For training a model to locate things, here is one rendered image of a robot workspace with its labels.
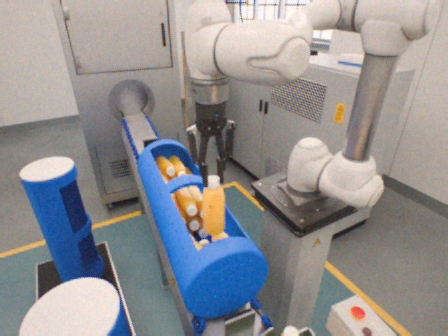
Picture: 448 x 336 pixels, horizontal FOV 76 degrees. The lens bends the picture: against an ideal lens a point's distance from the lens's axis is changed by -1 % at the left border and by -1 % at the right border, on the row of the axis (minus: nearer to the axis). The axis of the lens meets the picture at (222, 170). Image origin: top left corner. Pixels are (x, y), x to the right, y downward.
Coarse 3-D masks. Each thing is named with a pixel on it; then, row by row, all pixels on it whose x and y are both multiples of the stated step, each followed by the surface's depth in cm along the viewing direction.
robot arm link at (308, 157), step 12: (300, 144) 123; (312, 144) 121; (324, 144) 122; (300, 156) 121; (312, 156) 119; (324, 156) 120; (288, 168) 131; (300, 168) 123; (312, 168) 120; (288, 180) 134; (300, 180) 126; (312, 180) 121
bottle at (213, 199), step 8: (208, 192) 81; (216, 192) 81; (208, 200) 82; (216, 200) 81; (224, 200) 84; (208, 208) 83; (216, 208) 83; (224, 208) 86; (208, 216) 84; (216, 216) 84; (224, 216) 87; (208, 224) 86; (216, 224) 86; (224, 224) 89; (208, 232) 87; (216, 232) 87
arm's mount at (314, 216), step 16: (272, 176) 150; (256, 192) 143; (272, 192) 139; (272, 208) 134; (288, 208) 129; (304, 208) 129; (320, 208) 128; (336, 208) 128; (352, 208) 134; (288, 224) 126; (304, 224) 121; (320, 224) 126
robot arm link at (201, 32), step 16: (208, 0) 58; (192, 16) 59; (208, 16) 57; (224, 16) 59; (192, 32) 59; (208, 32) 57; (192, 48) 61; (208, 48) 58; (192, 64) 63; (208, 64) 60
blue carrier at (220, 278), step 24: (168, 144) 149; (144, 168) 140; (192, 168) 158; (168, 192) 114; (168, 216) 105; (168, 240) 100; (192, 240) 91; (216, 240) 87; (240, 240) 89; (192, 264) 85; (216, 264) 83; (240, 264) 87; (264, 264) 92; (192, 288) 83; (216, 288) 88; (240, 288) 92; (192, 312) 89; (216, 312) 93
